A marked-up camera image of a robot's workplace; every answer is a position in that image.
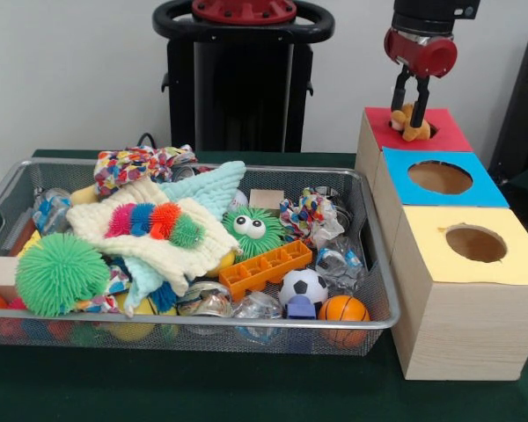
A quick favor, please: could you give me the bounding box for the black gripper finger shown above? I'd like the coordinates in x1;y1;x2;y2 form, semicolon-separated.
391;68;413;111
411;76;432;129

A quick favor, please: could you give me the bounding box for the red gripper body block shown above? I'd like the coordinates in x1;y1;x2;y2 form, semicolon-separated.
385;26;458;79

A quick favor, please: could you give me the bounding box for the brown plush toy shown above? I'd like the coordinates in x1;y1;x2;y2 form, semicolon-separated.
389;103;433;142

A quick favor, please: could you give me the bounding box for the colourful polka dot cloth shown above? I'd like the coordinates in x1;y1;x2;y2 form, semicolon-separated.
279;187;335;244
94;145;197;198

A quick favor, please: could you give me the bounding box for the mint green waffle cloth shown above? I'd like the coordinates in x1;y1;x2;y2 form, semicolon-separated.
119;160;247;317

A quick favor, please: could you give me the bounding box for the orange basketball toy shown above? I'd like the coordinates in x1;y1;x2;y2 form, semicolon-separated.
319;295;370;346

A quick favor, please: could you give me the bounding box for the orange plastic toy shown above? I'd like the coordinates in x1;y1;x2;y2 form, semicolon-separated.
218;239;314;302

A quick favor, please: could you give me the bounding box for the cream yellow cloth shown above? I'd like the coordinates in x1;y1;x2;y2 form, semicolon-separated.
66;178;240;296

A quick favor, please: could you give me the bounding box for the clear mesh bin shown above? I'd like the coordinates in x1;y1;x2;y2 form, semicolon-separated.
0;158;402;354

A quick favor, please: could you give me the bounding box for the wooden box with three holes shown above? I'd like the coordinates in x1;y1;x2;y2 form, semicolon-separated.
356;107;528;382

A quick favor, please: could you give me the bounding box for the black upright panel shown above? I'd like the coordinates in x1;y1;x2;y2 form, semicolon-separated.
488;29;528;207

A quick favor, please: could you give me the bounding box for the small green spiky ball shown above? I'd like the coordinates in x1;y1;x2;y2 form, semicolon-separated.
222;206;288;263

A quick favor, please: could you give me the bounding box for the black and white soccer ball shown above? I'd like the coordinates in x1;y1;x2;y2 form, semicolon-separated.
278;268;330;308

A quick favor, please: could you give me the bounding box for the multicolour spiky caterpillar toy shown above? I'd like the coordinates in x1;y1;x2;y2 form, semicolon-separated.
104;202;205;249

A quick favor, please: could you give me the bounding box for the dark green table cloth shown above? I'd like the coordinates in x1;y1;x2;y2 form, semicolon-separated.
0;148;528;422

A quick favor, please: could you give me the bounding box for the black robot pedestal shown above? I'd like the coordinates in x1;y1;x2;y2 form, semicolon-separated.
152;0;335;152

